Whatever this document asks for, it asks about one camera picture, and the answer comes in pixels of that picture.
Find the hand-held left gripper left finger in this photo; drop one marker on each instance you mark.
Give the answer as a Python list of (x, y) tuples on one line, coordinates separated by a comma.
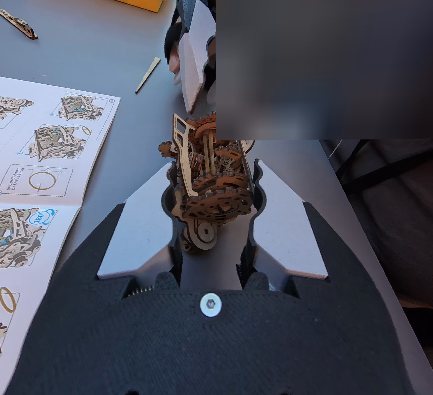
[(142, 232)]

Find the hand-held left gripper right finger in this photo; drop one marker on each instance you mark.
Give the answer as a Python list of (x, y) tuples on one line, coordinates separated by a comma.
[(284, 229)]

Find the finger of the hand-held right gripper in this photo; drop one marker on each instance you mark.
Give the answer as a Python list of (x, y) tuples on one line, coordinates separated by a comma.
[(192, 49), (212, 94)]

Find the wooden mechanical model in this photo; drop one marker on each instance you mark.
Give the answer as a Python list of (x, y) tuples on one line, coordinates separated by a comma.
[(216, 198)]

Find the thin wooden wedge stick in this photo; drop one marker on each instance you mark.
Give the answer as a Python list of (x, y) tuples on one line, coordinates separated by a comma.
[(148, 75)]

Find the white instruction booklet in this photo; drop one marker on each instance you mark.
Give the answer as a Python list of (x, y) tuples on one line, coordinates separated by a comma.
[(84, 164)]

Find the small dark wooden strip part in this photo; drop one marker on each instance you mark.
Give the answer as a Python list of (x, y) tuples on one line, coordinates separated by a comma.
[(20, 24)]

